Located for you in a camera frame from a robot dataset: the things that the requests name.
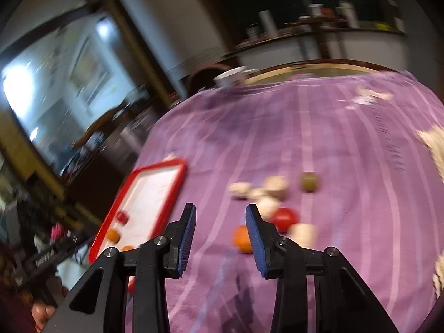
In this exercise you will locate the white bottle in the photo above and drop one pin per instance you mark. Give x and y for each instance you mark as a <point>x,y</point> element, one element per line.
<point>349,15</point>

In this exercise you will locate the red tomato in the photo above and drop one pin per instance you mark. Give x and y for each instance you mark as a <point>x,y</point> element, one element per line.
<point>285,219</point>
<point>131,284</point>
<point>122,217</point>

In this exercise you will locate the green kiwi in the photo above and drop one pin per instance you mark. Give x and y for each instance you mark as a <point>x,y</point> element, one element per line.
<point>309,181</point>

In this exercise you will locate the purple striped tablecloth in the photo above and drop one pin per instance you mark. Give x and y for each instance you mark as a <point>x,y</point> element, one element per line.
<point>295,135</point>

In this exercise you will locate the white cylinder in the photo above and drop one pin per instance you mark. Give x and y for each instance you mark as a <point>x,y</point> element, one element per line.
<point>267,23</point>

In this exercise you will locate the wooden counter ledge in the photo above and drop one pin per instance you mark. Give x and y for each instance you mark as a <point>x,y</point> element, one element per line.
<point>312,31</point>

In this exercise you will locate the white bowl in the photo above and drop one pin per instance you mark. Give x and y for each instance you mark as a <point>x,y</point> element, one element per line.
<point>230,76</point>

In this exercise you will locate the round wooden chair back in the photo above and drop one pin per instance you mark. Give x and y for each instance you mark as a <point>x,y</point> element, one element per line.
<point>204,76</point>

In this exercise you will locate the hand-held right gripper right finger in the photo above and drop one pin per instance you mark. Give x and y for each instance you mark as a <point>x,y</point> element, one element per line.
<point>257,244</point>

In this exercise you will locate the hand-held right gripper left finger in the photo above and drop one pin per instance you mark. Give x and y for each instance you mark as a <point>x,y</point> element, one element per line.
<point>184,241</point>

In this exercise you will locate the white cube piece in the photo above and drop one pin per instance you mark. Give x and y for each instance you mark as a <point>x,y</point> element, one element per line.
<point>276,186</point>

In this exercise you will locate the orange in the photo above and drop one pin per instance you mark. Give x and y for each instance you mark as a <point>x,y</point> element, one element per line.
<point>127,248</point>
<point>242,239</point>
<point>113,236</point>

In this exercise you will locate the white paper scrap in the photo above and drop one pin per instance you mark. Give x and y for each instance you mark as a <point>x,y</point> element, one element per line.
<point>367,97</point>

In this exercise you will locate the red rimmed white tray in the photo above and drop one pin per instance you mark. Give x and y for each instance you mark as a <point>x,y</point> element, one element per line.
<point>149,197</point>

